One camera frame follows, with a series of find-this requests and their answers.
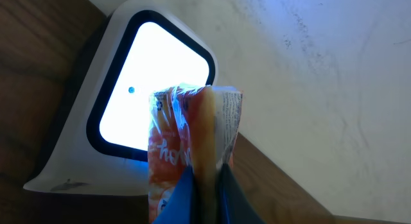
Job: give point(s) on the small orange white box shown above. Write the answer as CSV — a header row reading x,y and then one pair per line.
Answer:
x,y
190,127

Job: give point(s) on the white barcode scanner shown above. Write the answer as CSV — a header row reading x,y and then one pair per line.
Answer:
x,y
97,143

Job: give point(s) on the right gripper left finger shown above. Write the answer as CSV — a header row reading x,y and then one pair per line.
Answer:
x,y
182,205

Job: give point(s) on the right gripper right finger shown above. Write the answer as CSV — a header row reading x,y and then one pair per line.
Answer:
x,y
232,203

